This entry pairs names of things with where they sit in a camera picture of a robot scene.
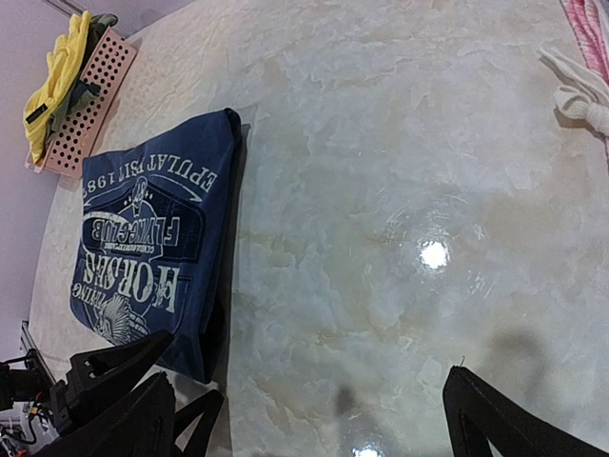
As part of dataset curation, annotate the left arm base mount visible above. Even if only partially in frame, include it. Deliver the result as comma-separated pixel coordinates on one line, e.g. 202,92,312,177
1,321,57,456

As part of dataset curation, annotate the white folded shirt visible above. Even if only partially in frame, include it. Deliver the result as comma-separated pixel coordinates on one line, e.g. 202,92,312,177
539,48,608,137

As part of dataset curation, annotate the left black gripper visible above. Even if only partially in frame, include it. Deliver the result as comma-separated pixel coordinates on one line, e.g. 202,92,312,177
49,329,225,457

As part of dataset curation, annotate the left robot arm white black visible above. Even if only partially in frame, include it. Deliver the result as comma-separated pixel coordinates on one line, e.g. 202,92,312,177
1,330,225,456

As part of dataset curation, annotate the pink plastic laundry basket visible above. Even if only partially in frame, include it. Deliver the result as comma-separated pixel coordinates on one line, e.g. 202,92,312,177
25,28,137,179

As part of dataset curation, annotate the pink folded garment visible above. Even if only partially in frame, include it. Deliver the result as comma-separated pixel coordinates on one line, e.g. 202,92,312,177
560,0,608,83

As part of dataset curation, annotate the olive green garment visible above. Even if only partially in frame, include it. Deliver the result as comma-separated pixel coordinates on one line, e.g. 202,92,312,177
46,13,118,137

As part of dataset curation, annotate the yellow garment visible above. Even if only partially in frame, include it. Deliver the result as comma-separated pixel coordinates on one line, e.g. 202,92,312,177
23,10,92,163

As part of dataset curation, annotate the navy blue garment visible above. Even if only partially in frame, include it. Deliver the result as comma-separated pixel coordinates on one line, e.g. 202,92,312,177
69,109,243,384

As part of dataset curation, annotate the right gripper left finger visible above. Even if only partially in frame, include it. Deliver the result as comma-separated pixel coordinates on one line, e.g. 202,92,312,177
37,372,175,456

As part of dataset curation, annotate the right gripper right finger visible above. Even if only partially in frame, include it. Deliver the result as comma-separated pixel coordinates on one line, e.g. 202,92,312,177
442,366,607,456

